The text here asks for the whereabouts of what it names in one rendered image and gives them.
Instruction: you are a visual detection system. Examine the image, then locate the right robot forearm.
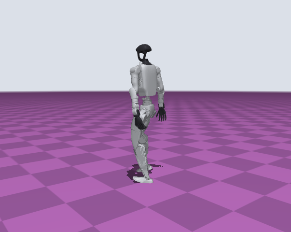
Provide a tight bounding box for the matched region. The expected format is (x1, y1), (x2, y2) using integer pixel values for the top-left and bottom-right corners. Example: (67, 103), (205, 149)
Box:
(157, 89), (165, 107)

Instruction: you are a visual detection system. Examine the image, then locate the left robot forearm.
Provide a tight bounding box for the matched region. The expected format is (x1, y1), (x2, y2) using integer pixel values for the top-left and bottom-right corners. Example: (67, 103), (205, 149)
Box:
(129, 88), (139, 115)

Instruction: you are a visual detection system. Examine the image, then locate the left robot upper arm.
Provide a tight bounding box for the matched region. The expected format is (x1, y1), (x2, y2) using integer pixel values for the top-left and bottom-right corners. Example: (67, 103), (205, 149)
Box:
(130, 66), (140, 94)

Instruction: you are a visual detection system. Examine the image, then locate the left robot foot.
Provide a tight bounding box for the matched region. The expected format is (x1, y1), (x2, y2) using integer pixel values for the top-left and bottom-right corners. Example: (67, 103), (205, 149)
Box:
(133, 176), (153, 183)

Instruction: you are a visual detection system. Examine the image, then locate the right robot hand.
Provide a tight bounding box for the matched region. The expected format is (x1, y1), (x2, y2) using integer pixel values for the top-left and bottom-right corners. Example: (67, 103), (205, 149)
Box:
(156, 103), (166, 121)

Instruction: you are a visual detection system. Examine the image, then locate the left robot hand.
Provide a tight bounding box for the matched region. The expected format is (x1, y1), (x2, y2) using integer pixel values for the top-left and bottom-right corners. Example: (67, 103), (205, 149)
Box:
(133, 109), (147, 130)

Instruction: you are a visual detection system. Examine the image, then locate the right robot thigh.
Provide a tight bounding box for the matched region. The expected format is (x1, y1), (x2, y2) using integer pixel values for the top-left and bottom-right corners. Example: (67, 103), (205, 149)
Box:
(139, 110), (156, 144)

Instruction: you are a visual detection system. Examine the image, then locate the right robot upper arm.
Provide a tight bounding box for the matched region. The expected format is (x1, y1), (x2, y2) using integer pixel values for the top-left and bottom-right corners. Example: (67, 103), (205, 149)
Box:
(156, 66), (164, 92)

